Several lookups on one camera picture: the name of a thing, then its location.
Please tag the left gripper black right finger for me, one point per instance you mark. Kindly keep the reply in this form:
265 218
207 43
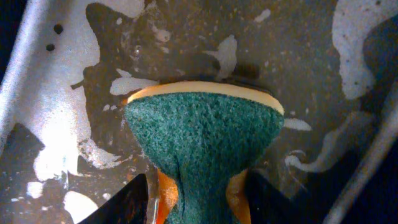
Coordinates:
267 205

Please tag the yellow green sponge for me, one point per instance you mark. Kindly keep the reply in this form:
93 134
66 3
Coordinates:
203 137

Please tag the metal water tray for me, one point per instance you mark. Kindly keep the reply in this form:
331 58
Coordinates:
66 148

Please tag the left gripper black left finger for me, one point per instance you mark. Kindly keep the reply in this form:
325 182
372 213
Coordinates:
128 206

